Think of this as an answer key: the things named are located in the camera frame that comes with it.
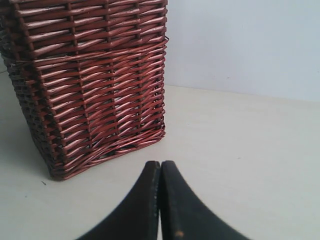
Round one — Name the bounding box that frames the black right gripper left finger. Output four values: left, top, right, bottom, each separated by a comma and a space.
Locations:
79, 161, 161, 240

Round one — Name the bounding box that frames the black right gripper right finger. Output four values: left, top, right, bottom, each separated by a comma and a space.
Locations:
159, 160, 248, 240

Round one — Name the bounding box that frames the dark red wicker basket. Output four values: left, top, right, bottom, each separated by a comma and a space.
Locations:
0, 0, 168, 180

